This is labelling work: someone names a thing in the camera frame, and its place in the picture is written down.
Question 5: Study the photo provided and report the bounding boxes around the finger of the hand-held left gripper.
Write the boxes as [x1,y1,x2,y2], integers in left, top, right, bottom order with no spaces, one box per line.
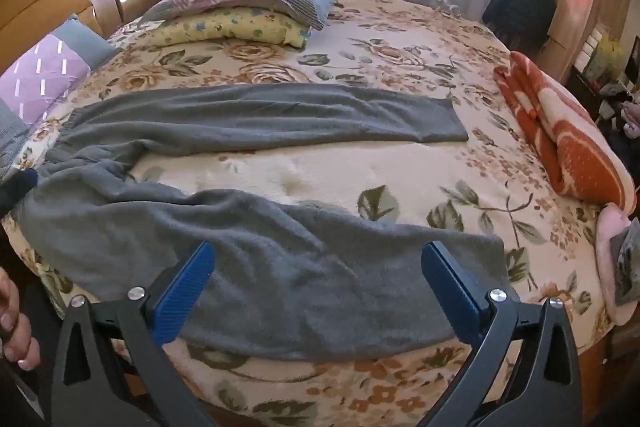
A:
[0,169,39,219]

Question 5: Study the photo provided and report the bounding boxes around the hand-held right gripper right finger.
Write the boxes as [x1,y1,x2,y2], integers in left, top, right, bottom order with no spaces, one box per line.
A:
[421,241,583,427]

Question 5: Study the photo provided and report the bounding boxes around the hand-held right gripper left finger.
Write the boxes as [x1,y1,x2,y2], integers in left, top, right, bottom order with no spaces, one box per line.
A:
[50,241,217,427]

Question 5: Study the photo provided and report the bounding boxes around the grey fleece pants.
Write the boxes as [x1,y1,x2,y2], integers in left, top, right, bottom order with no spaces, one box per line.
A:
[12,83,516,362]

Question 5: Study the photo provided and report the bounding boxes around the person's left hand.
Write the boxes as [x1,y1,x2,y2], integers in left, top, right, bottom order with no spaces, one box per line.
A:
[0,267,42,372]

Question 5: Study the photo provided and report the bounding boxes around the purple grey patchwork pillow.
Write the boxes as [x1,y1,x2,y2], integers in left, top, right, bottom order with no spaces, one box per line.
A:
[0,14,122,182]

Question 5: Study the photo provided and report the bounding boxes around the floral fleece bed blanket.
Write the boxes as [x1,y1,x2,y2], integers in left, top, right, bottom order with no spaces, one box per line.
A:
[0,0,623,427]

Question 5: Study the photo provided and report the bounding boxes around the pink cushion at bed edge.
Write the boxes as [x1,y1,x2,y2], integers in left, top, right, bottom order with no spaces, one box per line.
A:
[594,202,640,327]

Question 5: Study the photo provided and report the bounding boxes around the grey patterned cloth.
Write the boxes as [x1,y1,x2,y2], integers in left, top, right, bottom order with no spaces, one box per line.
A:
[609,218,640,307]

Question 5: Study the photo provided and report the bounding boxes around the orange white folded blanket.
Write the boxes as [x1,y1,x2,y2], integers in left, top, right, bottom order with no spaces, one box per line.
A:
[492,51,638,214]

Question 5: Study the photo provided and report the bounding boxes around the yellow floral pillow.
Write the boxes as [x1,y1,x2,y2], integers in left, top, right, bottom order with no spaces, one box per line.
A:
[144,7,315,50]

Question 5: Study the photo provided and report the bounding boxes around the cluttered dark shelf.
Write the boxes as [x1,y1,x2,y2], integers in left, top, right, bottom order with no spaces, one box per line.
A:
[572,22,640,135]

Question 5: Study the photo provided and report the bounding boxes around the black hanging bag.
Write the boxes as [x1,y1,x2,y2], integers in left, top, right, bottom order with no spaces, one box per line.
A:
[481,0,557,54]

